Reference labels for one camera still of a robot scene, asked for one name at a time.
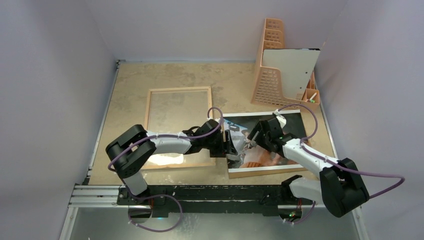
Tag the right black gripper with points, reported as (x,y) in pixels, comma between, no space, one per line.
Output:
(257,136)

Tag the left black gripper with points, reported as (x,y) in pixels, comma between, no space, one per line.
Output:
(226,147)

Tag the printed photo of driver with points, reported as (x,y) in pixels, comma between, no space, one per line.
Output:
(250,155)

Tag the white wooden picture frame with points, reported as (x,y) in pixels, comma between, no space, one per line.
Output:
(172,110)

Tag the brown cardboard backing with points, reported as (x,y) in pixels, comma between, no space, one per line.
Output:
(234,173)

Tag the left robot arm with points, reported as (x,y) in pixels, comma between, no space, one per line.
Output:
(130,151)

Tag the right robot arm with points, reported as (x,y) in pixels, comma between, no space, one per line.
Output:
(338,186)

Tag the orange plastic file organizer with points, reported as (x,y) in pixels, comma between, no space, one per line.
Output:
(267,82)

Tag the white marker pen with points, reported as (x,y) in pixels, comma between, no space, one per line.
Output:
(312,98)

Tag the white board sheet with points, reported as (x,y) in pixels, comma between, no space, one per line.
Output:
(295,65)

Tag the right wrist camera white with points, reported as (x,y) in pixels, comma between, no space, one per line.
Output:
(280,118)

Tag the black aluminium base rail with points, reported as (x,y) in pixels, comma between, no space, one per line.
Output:
(211,199)

